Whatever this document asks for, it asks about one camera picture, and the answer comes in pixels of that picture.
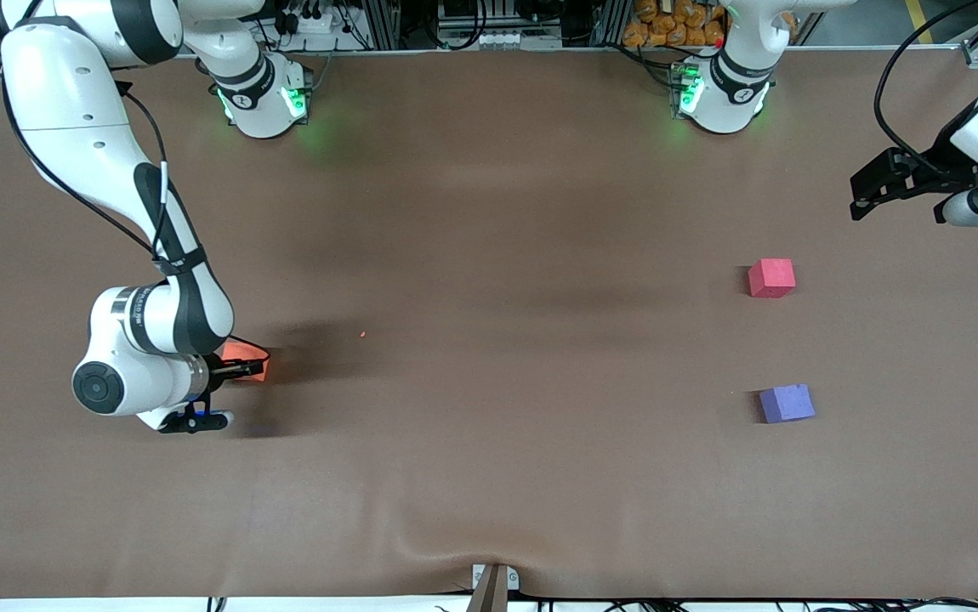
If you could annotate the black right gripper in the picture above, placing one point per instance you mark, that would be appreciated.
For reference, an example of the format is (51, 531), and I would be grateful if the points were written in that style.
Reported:
(218, 368)

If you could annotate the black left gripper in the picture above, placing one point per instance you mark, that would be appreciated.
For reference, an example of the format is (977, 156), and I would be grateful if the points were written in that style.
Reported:
(945, 169)

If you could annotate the orange foam block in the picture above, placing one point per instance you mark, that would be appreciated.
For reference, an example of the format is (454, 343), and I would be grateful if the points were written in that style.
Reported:
(242, 349)

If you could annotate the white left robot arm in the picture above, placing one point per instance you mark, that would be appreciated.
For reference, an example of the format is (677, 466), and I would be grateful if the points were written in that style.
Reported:
(731, 93)

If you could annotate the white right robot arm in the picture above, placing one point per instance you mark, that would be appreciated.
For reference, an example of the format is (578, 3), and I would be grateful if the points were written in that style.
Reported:
(72, 144)

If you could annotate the red foam block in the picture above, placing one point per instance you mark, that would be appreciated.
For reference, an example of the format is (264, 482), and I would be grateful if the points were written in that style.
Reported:
(771, 278)

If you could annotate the yellow floor tape strip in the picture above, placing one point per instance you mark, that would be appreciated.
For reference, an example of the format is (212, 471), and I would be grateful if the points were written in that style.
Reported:
(919, 19)

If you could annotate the purple foam block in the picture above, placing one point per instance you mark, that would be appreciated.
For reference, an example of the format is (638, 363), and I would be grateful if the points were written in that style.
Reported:
(787, 403)

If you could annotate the brown table cover mat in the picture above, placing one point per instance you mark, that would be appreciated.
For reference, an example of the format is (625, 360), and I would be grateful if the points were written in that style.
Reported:
(489, 408)

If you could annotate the pile of orange bags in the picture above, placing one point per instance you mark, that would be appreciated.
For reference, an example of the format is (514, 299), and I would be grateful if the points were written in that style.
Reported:
(672, 24)

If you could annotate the metal table edge clamp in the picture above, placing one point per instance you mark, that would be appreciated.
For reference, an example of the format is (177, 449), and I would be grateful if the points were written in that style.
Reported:
(494, 582)

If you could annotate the white terminal block row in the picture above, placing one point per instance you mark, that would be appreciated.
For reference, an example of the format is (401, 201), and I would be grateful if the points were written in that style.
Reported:
(502, 39)

